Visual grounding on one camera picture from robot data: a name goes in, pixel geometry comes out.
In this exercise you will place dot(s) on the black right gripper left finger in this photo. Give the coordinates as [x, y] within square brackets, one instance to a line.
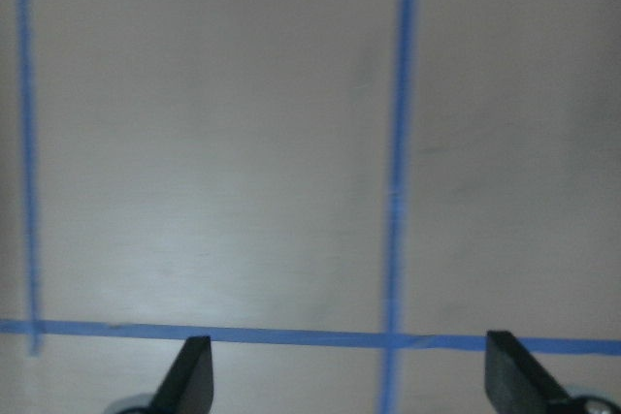
[188, 387]

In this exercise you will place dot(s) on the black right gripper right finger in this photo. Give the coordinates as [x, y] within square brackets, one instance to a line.
[516, 383]

